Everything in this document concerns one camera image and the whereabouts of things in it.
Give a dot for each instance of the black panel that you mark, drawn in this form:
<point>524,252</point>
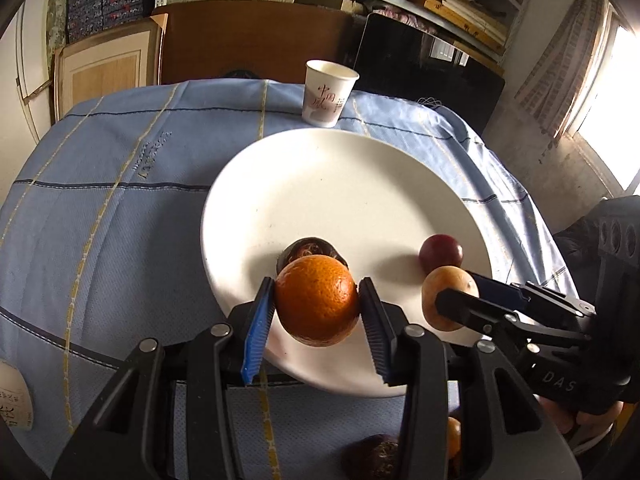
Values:
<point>425,70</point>

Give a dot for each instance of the bright window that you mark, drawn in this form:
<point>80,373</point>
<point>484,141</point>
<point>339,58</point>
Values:
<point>620,110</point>

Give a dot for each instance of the light wooden framed panel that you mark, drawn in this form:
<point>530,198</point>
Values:
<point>105,70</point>

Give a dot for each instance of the dark wrinkled passion fruit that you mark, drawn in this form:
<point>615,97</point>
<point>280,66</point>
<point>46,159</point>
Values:
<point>370,457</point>
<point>310,247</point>

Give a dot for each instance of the green mottled board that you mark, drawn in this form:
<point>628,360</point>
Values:
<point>56,10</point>

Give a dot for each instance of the brown wooden board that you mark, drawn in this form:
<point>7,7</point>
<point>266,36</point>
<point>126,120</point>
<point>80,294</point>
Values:
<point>250,40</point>

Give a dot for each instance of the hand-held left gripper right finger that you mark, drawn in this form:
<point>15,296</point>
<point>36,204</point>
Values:
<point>372,327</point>

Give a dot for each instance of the purple red passion fruit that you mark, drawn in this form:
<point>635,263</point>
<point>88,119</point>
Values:
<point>440,252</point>

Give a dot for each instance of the tan round fruit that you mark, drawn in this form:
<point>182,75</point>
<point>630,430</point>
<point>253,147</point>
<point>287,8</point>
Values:
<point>442,280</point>

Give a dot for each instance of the stack of blue patterned boxes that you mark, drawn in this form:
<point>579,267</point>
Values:
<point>110,5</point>

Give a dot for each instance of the large orange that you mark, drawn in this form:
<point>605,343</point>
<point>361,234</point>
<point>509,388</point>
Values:
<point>315,300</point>

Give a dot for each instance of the blue checked tablecloth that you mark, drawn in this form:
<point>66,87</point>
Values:
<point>125,235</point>

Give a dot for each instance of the dark clothing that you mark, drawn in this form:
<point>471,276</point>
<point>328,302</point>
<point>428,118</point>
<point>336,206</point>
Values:
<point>575,250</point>

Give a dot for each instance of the patterned curtain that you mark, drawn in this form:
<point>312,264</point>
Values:
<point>565,60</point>

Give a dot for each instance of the white paper cup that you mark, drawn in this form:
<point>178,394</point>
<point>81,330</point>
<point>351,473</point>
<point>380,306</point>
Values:
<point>330,90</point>

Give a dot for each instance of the white drink can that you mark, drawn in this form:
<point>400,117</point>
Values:
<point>12,395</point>

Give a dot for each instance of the person's right hand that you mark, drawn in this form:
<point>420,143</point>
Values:
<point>585,422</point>

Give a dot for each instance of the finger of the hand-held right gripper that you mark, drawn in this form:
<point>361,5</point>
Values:
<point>470,310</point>
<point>500,290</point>

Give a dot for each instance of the white plate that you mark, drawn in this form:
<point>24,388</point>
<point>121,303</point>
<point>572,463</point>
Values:
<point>325,185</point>

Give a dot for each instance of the white door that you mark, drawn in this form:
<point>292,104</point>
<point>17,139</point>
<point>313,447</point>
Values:
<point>35,50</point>

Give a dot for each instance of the small orange mandarin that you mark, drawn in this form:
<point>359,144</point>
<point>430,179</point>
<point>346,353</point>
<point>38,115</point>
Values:
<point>454,437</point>

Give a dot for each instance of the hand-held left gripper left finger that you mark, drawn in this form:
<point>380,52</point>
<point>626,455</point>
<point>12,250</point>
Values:
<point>257,340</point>

